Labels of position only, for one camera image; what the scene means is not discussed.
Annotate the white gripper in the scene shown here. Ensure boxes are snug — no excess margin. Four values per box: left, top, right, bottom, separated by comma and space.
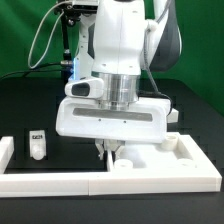
56, 78, 171, 161

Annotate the white square tabletop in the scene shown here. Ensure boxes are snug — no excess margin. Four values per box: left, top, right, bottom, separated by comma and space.
105, 131, 204, 172

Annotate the white U-shaped fence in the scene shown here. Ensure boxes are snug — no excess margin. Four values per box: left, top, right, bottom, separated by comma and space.
0, 137, 222, 197

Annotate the black cable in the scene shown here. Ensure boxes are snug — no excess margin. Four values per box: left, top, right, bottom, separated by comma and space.
0, 61, 73, 82

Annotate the black camera on stand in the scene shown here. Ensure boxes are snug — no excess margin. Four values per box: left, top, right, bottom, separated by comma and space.
56, 0, 100, 14

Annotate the white grey cable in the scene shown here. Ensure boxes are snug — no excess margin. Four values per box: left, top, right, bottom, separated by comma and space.
27, 1, 73, 70

